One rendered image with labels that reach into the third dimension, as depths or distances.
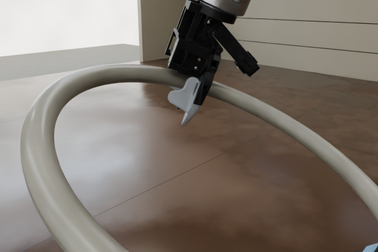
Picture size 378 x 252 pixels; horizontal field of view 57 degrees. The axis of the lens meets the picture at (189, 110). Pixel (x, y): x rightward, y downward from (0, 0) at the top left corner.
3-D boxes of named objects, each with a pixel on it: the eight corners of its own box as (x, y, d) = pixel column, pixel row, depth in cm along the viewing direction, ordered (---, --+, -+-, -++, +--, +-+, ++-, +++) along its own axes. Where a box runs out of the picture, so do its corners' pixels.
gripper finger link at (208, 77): (187, 99, 63) (202, 53, 62) (196, 101, 64) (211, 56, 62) (194, 105, 59) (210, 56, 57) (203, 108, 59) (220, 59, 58)
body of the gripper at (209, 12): (163, 56, 64) (186, -7, 60) (205, 70, 67) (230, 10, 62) (166, 72, 58) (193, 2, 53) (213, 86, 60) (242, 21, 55)
